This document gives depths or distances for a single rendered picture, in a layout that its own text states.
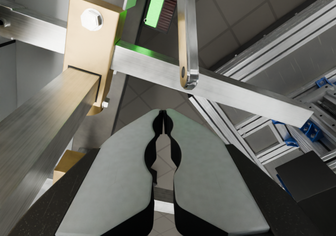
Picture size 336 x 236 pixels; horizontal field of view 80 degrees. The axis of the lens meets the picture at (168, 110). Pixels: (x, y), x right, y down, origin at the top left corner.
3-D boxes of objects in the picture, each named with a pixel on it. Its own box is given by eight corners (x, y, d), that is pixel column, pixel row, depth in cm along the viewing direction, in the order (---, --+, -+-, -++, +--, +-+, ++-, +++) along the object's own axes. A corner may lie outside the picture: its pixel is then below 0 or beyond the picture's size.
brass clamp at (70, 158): (98, 156, 37) (89, 178, 32) (87, 201, 43) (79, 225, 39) (63, 147, 35) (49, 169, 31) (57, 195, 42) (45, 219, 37)
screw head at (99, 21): (105, 12, 20) (101, 13, 19) (101, 33, 21) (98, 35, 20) (83, 4, 20) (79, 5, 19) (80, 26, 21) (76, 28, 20)
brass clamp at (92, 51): (132, 11, 25) (125, 15, 20) (110, 103, 31) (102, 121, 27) (80, -8, 24) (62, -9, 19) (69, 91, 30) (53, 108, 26)
